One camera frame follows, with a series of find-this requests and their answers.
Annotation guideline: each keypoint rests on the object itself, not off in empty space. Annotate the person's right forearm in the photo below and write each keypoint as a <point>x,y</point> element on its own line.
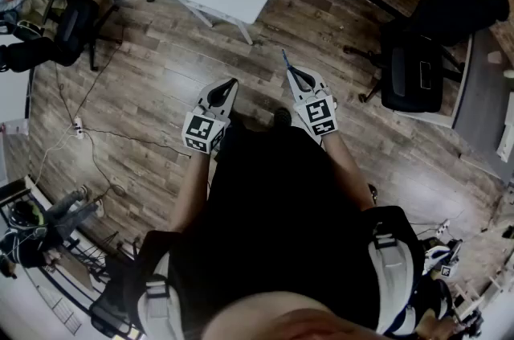
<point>347,169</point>

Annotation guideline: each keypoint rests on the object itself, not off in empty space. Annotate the black mesh office chair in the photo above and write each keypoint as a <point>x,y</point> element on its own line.
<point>76,23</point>

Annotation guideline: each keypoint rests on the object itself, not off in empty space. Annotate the white power strip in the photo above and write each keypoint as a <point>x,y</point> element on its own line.
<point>78,128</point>

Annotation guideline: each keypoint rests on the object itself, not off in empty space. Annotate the black jacket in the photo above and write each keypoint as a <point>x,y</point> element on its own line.
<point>462,5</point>

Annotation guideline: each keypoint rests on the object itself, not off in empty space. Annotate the person's face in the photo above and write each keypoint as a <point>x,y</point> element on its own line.
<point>305,318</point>

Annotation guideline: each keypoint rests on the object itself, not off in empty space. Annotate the black cloth bundle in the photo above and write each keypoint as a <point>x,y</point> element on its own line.
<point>36,55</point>

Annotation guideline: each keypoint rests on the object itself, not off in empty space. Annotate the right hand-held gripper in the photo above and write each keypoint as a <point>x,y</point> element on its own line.
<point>319,115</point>

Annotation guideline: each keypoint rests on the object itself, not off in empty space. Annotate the person's black shoe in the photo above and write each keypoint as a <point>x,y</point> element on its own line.
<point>283,117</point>

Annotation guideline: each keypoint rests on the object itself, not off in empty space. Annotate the grey desk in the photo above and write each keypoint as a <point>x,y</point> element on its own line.
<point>482,97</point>

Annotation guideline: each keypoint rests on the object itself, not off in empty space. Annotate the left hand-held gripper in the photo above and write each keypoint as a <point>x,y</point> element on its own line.
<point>201,131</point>

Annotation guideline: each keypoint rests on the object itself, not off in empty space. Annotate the blue white device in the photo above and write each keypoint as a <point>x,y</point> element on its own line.
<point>439,258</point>

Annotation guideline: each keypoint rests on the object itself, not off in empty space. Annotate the person's left forearm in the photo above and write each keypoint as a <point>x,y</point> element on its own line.
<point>194,185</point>

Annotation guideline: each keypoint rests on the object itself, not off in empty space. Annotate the person's black shirt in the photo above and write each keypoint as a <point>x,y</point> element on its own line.
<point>281,218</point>

